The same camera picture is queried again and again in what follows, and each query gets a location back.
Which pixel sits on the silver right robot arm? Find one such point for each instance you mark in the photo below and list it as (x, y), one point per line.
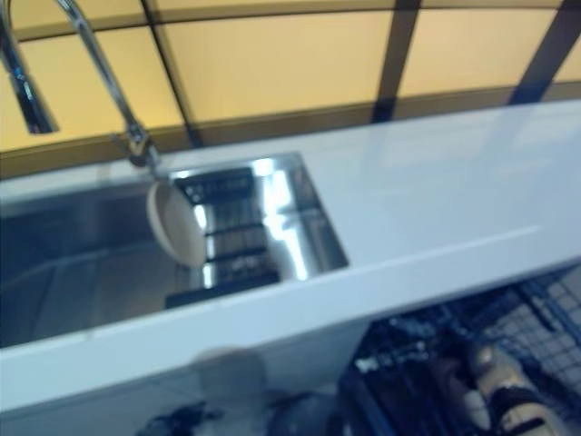
(497, 372)

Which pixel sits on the wide white cabinet door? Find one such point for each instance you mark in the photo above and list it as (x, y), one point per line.
(54, 409)

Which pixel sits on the stainless steel kitchen sink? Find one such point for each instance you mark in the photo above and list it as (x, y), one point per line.
(91, 254)

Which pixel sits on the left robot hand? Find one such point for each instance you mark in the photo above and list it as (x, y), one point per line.
(190, 418)

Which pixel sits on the beige round plate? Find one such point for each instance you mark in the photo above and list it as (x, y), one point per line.
(476, 411)
(177, 227)

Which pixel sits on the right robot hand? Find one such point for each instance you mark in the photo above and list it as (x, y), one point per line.
(456, 374)

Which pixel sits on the narrow white cabinet door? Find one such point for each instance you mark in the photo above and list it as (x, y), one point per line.
(295, 372)

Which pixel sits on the chrome gooseneck kitchen faucet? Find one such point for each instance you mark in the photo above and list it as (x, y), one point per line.
(104, 68)

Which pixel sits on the black dish drying rack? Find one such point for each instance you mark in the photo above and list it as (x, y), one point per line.
(231, 236)

